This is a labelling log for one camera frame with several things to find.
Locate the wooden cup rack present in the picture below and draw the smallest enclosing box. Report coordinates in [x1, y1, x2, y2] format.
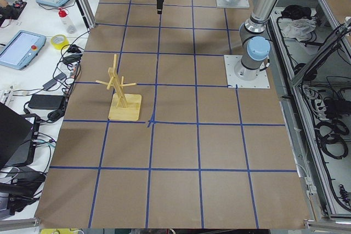
[95, 54, 143, 122]

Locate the black laptop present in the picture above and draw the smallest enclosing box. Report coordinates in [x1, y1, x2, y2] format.
[1, 104, 39, 168]

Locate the yellow tape roll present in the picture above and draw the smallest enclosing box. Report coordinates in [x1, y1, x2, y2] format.
[50, 34, 69, 50]

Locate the red cap squeeze bottle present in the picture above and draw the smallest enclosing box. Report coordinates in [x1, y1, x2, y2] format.
[58, 8, 76, 34]

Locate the near teach pendant tablet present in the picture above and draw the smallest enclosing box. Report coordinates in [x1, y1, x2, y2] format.
[1, 30, 47, 70]

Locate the white crumpled cloth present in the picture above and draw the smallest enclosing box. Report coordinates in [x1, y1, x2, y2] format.
[282, 19, 316, 42]

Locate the black power adapter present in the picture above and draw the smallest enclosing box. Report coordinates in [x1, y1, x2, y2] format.
[28, 94, 64, 110]

